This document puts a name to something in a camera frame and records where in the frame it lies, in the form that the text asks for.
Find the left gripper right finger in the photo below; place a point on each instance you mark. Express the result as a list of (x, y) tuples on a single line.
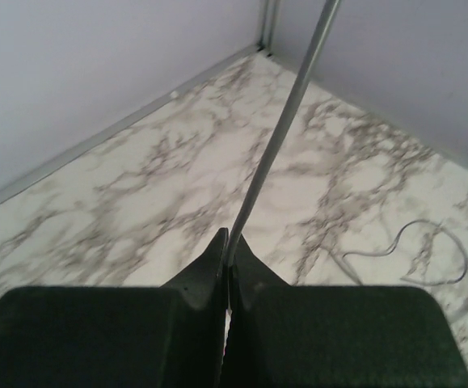
[(334, 335)]

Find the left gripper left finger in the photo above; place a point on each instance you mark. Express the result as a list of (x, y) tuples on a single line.
[(166, 336)]

